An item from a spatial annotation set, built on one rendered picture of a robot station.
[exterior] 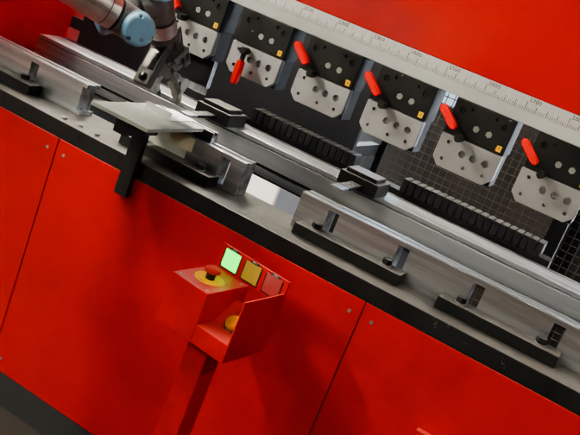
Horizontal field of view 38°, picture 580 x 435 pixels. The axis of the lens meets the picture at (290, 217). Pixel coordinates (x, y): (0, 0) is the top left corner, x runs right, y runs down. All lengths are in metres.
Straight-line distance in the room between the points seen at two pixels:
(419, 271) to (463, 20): 0.60
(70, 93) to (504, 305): 1.35
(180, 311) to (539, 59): 0.96
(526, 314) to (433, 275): 0.23
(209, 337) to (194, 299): 0.09
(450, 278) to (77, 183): 1.03
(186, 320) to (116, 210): 0.54
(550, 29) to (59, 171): 1.33
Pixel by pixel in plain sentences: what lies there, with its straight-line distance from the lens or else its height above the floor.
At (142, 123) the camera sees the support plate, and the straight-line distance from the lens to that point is 2.10.
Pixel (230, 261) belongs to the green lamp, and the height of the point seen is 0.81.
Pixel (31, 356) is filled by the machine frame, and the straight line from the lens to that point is 2.57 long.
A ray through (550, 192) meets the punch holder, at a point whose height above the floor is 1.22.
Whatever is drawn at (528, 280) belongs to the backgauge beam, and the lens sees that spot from 2.28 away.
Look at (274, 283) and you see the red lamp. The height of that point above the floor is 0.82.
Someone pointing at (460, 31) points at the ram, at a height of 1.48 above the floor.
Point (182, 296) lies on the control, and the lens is 1.86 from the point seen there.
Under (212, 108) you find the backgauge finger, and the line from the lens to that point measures 2.51.
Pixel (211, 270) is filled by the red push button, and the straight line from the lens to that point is 1.87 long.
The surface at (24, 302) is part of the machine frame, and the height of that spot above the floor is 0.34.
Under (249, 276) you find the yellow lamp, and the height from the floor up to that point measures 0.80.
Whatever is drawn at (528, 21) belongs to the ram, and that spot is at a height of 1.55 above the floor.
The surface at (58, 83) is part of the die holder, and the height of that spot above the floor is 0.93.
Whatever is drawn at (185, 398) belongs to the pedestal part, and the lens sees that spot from 1.97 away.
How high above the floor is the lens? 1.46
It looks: 15 degrees down
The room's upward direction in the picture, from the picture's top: 21 degrees clockwise
